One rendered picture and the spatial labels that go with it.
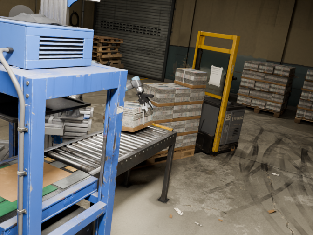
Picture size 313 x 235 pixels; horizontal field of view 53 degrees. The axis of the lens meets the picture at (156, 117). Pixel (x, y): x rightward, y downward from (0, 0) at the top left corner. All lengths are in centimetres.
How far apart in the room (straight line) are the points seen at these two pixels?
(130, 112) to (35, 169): 161
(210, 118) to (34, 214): 390
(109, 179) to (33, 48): 91
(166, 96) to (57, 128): 155
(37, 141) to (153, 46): 1023
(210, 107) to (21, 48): 390
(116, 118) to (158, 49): 961
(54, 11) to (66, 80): 197
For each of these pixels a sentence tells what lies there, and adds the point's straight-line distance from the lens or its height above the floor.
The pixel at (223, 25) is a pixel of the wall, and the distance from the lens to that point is 1057.
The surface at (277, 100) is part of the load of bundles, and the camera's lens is 859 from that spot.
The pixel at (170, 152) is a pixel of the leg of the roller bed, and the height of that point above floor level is 58.
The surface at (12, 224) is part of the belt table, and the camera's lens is 177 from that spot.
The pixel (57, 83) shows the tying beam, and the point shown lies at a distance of 144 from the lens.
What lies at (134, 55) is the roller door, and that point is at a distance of 1190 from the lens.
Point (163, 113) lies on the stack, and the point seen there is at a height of 74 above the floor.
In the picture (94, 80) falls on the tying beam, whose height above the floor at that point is 151.
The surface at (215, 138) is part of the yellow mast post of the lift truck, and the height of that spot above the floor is 32.
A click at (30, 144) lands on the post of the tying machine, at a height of 127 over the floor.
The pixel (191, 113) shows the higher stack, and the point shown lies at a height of 70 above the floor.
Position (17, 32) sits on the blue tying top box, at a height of 170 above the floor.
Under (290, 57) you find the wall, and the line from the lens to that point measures 1012.
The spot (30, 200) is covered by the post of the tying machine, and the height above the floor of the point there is 100.
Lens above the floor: 180
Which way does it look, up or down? 16 degrees down
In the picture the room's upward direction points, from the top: 8 degrees clockwise
